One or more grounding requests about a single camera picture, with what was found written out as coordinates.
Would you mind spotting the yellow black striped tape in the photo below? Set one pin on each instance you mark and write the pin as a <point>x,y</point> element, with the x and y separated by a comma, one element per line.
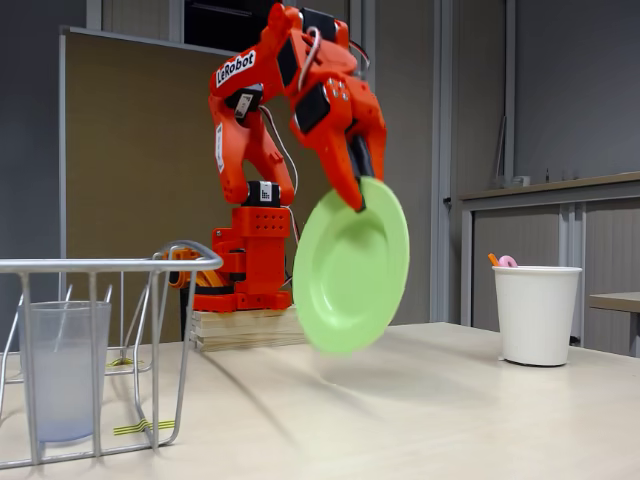
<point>125,363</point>
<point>127,429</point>

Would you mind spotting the white paper cup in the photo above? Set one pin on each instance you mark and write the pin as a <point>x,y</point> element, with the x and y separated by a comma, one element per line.
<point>537,315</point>

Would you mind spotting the small white container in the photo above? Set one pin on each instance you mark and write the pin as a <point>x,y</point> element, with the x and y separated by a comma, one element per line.
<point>522,181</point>

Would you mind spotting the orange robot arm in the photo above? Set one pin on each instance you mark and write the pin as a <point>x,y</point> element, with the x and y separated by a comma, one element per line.
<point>250,150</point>

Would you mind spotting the orange plastic knife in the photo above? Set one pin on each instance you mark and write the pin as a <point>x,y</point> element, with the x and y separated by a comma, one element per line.
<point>494,260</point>

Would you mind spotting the green plastic plate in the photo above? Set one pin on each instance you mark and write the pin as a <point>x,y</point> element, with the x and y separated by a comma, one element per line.
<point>350,280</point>

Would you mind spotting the translucent plastic cup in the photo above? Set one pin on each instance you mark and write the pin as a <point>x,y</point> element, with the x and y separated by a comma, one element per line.
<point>65,370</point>

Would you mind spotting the grey cabinet with counter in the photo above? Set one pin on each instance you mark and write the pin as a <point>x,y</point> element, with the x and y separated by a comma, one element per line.
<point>610,240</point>

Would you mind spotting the brown partition board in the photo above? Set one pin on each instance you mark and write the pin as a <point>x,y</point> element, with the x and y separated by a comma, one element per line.
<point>150,150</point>

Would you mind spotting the beige side table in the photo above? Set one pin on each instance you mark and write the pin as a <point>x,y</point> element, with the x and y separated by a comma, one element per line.
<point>617,301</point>

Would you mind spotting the wooden base block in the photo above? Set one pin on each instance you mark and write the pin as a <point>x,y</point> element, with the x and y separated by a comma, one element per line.
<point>240,330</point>

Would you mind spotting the pink utensil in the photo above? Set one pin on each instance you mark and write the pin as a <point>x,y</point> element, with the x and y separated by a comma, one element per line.
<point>502,261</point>

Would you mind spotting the dark window pane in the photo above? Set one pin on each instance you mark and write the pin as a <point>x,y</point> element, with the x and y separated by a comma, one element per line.
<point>225,25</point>

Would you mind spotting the light orange clamp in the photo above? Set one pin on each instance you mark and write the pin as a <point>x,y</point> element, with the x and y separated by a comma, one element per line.
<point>207,280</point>

